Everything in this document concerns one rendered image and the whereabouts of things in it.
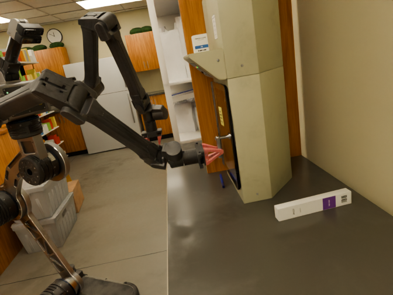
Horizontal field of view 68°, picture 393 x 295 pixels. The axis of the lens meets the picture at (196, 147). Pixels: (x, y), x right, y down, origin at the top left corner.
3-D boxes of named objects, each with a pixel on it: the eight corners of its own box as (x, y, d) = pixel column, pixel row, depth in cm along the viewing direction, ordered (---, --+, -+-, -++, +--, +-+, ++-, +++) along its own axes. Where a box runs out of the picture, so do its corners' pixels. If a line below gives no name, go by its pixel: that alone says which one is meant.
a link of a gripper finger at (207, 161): (219, 138, 112) (196, 143, 112) (223, 146, 106) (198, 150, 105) (221, 153, 115) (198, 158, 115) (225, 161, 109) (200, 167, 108)
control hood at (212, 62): (212, 75, 128) (209, 51, 125) (227, 79, 97) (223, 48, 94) (186, 80, 127) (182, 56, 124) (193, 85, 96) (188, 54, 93)
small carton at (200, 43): (207, 51, 108) (204, 34, 106) (209, 51, 103) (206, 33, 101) (193, 54, 107) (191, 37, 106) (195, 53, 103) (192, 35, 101)
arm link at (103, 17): (87, 1, 115) (73, 10, 109) (119, 13, 115) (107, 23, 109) (90, 88, 149) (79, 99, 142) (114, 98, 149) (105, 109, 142)
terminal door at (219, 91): (225, 164, 139) (213, 80, 127) (240, 191, 110) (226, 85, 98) (223, 165, 139) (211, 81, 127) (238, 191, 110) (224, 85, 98)
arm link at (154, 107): (141, 94, 142) (133, 105, 136) (161, 92, 137) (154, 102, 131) (151, 114, 149) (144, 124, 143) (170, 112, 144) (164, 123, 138)
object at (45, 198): (74, 191, 324) (65, 163, 314) (54, 218, 266) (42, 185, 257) (36, 198, 322) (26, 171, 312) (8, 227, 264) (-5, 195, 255)
